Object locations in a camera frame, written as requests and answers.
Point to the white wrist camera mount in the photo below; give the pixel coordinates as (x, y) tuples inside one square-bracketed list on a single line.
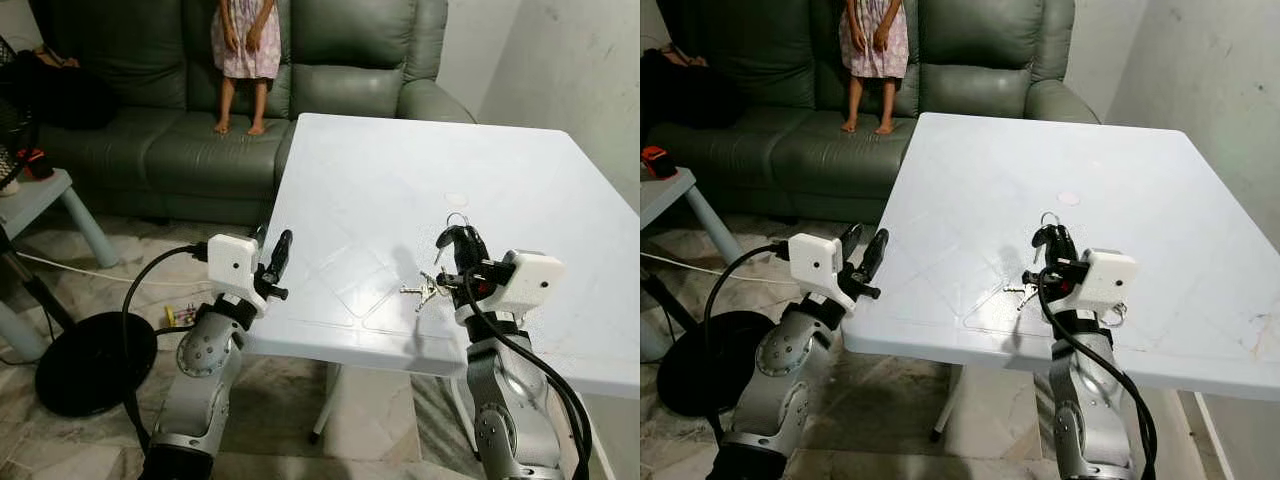
[(233, 262), (812, 260), (530, 280), (1105, 278)]

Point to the child in pink dress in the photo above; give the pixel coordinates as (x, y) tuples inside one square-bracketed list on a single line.
[(247, 55), (875, 55)]

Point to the white plastic table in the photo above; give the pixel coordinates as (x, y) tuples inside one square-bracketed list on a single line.
[(1000, 170), (400, 170)]

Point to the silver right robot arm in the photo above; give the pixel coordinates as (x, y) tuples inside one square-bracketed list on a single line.
[(1085, 392), (500, 400)]

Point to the black standing fan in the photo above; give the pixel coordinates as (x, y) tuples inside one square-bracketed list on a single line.
[(90, 365), (712, 370)]

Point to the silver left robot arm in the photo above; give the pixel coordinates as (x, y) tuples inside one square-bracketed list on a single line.
[(790, 352), (205, 352)]

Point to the black bag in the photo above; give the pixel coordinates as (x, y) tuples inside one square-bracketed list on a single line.
[(70, 100), (675, 100)]

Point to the silver keys bunch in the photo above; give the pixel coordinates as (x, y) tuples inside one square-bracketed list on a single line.
[(425, 293), (1022, 295)]

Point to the small grey side table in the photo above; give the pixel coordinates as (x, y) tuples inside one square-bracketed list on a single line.
[(665, 195), (40, 195)]

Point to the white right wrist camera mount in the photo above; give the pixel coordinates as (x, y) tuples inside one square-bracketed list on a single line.
[(530, 280), (1105, 278)]

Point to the green leather sofa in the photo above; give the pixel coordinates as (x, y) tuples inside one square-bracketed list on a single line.
[(970, 90), (340, 90)]

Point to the small colourful floor item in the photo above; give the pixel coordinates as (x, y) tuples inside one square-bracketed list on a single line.
[(180, 316)]

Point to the red and black gadget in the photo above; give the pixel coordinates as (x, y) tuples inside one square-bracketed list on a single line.
[(659, 162), (36, 165)]

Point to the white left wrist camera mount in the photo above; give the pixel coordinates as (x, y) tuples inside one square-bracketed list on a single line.
[(812, 260), (233, 262)]

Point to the round white table cap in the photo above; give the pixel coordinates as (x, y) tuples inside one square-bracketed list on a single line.
[(1069, 199), (456, 200)]

